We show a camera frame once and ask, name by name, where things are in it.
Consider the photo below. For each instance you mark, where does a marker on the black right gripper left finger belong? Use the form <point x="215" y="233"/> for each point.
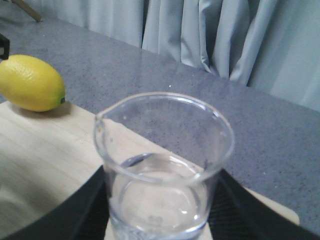
<point x="83" y="216"/>

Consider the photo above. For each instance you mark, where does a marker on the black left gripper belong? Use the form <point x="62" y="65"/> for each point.
<point x="4" y="47"/>

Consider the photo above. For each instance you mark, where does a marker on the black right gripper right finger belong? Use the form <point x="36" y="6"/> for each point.
<point x="236" y="214"/>

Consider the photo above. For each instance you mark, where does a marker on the clear glass beaker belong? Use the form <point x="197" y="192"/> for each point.
<point x="161" y="153"/>

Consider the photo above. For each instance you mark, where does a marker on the wooden dish rack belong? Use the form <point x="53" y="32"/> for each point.
<point x="28" y="9"/>

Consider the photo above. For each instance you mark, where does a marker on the yellow lemon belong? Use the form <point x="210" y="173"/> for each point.
<point x="31" y="83"/>

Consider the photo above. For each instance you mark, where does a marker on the wooden cutting board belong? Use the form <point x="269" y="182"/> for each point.
<point x="44" y="158"/>

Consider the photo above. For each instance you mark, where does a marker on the grey curtain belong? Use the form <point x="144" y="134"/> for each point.
<point x="270" y="45"/>

